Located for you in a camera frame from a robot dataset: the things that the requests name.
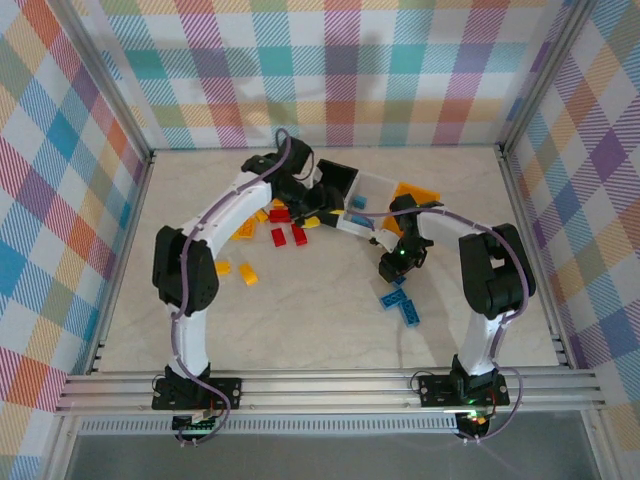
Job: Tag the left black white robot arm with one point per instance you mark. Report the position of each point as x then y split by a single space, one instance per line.
187 275

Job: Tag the aluminium corner post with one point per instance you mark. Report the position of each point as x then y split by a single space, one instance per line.
110 95
544 75

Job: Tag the aluminium side rail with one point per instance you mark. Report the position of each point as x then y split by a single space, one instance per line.
519 200
139 195

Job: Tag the aluminium mounting rail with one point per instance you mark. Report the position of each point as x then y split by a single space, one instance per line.
325 390

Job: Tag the clear plastic container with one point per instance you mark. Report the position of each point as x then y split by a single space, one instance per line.
375 190

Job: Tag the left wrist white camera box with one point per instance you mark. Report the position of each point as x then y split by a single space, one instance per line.
316 175

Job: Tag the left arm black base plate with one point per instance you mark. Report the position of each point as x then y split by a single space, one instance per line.
227 387

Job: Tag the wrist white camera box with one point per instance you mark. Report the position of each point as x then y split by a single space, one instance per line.
316 175
386 241

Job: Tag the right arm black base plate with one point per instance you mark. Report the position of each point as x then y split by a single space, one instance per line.
435 390

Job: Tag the yellow plastic container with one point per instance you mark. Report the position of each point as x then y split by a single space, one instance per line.
417 192

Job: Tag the black plastic container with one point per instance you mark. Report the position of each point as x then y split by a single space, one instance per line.
337 175

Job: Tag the yellow lego plate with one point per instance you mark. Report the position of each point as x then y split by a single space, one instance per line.
245 230

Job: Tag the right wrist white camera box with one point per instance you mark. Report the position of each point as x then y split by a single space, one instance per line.
386 241

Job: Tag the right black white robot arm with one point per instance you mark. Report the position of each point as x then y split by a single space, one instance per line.
495 280

